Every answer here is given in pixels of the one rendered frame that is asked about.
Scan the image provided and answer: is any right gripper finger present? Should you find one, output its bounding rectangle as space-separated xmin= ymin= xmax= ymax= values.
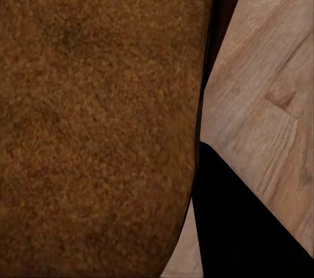
xmin=192 ymin=142 xmax=314 ymax=278

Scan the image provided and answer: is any sandal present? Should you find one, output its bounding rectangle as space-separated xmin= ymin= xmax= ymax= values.
xmin=0 ymin=0 xmax=238 ymax=278

